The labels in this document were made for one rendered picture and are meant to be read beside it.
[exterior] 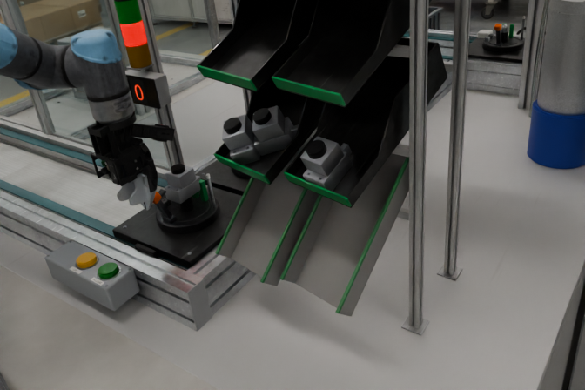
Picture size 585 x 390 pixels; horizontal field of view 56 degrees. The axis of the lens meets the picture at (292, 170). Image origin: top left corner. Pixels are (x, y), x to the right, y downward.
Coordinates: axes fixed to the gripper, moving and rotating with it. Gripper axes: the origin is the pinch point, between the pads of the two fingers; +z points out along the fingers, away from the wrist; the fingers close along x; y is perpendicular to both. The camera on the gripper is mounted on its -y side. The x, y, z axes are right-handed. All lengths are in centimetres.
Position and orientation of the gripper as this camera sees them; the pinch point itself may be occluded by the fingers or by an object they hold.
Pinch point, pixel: (148, 201)
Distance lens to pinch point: 117.0
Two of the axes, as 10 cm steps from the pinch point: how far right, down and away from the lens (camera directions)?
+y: -5.7, 4.5, -6.8
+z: 1.0, 8.7, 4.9
